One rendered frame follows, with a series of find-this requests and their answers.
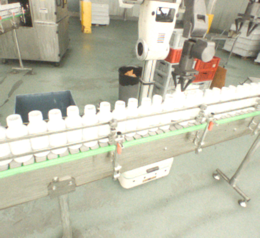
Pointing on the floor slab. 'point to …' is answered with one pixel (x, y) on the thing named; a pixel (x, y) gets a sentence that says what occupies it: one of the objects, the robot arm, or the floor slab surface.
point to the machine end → (37, 19)
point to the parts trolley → (218, 43)
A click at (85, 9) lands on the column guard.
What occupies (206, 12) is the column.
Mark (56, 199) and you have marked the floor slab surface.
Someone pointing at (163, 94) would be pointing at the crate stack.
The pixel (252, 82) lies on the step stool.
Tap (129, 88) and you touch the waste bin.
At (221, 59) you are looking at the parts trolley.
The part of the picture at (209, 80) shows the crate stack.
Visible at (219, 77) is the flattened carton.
